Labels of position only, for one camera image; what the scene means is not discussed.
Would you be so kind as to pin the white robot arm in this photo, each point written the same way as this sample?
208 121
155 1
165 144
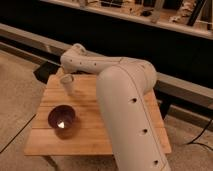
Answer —
121 85

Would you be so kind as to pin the black floor mat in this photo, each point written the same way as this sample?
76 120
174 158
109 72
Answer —
43 72

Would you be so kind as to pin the white ceramic cup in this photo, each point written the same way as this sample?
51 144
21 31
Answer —
67 82

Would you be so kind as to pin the cluttered wooden shelf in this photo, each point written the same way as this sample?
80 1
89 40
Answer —
152 16

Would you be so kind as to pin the wooden table board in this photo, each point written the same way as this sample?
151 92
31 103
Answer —
87 134

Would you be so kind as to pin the dark purple bowl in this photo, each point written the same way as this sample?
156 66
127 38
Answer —
61 119

